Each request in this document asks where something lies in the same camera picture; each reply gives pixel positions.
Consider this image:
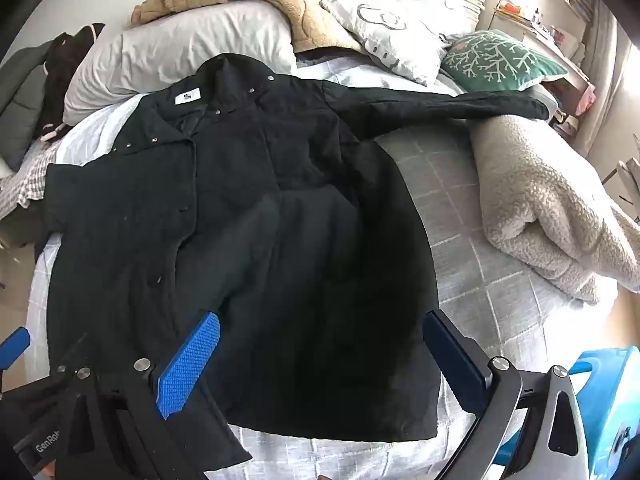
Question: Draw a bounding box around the grey pillow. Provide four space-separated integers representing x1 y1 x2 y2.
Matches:
62 0 298 126

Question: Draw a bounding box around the white shelf unit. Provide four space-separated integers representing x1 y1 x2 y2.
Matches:
480 0 601 136

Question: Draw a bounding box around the green pillow with white pattern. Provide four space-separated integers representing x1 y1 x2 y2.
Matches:
440 30 568 93

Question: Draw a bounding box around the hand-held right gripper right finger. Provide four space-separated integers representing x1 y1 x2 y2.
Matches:
422 308 590 480

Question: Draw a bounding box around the black quilted jacket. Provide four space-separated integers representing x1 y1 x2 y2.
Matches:
32 52 551 478

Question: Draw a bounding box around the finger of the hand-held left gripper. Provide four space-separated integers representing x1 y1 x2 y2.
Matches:
0 327 32 377

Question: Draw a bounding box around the black garment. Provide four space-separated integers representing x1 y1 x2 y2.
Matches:
32 22 106 141

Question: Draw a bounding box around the white printed pillow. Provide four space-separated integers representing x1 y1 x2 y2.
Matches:
320 0 481 88

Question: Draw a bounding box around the beige folded fleece blanket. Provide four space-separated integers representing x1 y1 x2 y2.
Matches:
467 114 640 306

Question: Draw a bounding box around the gingham cloth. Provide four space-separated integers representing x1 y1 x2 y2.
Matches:
0 137 63 221

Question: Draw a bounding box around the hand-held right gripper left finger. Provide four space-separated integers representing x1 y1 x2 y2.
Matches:
56 311 221 480

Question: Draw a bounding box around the blue plastic stool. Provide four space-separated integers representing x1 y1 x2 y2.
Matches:
490 345 640 480

